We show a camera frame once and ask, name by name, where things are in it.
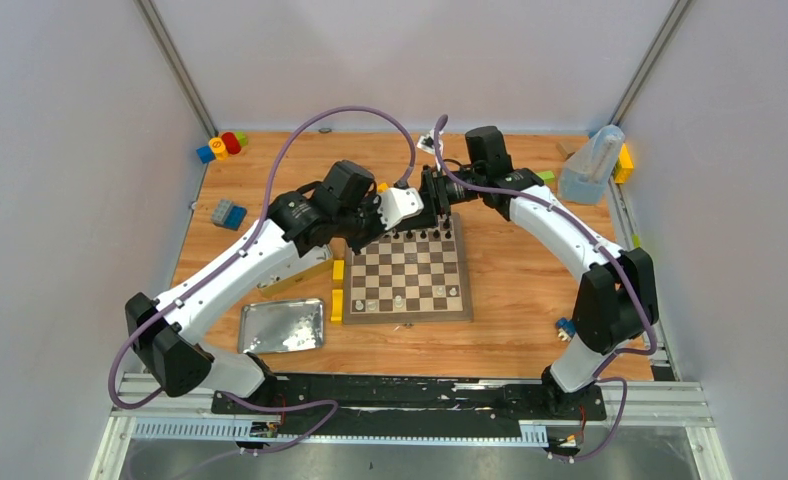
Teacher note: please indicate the wooden chess board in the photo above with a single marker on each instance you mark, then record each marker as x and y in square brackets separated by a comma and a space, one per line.
[414, 271]

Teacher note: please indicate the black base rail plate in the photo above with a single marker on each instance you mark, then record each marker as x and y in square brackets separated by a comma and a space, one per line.
[424, 407]

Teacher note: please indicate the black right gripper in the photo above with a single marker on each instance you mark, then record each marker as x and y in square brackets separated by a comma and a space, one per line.
[433, 193]

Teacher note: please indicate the blue cube block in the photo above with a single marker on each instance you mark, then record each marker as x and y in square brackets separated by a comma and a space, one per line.
[205, 154]

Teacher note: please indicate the green rectangular block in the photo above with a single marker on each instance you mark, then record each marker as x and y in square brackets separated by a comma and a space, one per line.
[547, 176]

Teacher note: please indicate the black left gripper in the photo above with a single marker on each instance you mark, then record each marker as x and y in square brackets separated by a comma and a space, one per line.
[362, 223]

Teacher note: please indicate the yellow cylinder block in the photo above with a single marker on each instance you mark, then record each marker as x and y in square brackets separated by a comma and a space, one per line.
[218, 148]

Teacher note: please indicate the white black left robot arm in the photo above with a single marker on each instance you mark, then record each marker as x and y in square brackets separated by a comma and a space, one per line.
[167, 332]

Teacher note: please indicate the gray lego brick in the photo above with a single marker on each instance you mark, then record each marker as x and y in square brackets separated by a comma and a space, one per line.
[221, 212]

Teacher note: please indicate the clear blue plastic container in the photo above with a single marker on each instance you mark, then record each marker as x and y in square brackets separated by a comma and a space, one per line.
[584, 176]

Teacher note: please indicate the gold tin with white pieces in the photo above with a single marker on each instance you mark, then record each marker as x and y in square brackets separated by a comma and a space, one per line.
[296, 271]

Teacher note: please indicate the yellow block at right wall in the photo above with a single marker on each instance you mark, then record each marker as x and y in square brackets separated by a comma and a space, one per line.
[624, 167]

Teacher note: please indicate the blue lego brick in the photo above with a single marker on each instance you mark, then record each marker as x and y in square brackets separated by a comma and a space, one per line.
[235, 217]

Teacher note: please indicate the green block at corner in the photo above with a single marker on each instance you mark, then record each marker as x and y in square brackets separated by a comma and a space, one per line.
[242, 138]

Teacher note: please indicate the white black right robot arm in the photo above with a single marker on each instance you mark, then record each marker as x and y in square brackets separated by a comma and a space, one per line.
[616, 300]

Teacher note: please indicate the yellow arch block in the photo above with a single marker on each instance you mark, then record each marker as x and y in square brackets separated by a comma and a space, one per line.
[337, 306]

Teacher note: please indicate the yellow blue toy car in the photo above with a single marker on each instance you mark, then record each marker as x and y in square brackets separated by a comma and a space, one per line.
[565, 329]

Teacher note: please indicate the small yellow rectangular block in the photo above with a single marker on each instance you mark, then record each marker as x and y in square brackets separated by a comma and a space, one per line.
[338, 272]

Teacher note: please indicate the black chess pieces row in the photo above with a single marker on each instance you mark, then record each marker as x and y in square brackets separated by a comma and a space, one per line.
[441, 232]

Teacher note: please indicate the red cylinder block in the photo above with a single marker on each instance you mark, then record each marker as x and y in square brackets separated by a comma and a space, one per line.
[231, 143]

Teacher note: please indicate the silver tin lid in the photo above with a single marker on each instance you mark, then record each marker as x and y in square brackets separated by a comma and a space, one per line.
[281, 326]

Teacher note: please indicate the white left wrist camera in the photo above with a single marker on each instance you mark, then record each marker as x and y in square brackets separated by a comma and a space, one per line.
[398, 204]

